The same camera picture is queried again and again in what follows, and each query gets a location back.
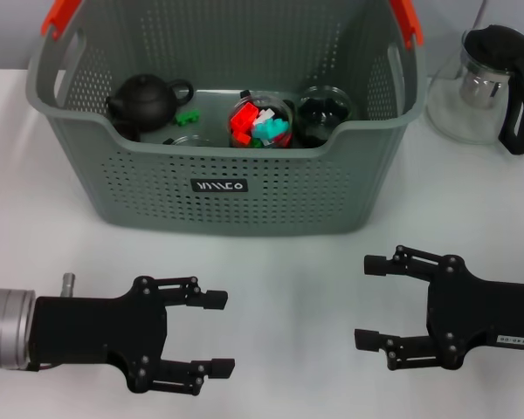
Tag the orange-red slope brick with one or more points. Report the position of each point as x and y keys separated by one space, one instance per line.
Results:
x=243 y=115

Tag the grey perforated storage bin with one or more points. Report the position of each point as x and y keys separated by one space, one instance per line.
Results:
x=244 y=205

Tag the white plate brick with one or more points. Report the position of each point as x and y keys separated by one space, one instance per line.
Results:
x=265 y=115

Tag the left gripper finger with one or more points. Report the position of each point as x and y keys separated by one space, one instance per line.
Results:
x=220 y=368
x=214 y=299

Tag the green notched brick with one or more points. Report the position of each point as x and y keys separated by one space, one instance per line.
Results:
x=188 y=117

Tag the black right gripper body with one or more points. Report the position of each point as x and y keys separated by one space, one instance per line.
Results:
x=476 y=314

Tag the glass teacup black insert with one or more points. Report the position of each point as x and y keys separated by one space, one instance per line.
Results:
x=323 y=113
x=192 y=142
x=244 y=98

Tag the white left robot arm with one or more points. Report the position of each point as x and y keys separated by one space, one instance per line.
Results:
x=6 y=327

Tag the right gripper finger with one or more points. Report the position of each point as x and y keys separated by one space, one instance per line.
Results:
x=377 y=264
x=371 y=340

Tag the teal square plate brick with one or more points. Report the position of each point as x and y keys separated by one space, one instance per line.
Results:
x=270 y=128

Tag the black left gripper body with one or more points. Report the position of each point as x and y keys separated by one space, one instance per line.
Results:
x=100 y=331

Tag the glass teapot black lid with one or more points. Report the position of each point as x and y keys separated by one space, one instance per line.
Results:
x=480 y=87

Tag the small black clay cup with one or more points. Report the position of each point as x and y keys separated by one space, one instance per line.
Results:
x=126 y=131

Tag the black clay teapot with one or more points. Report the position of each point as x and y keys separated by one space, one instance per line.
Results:
x=144 y=102

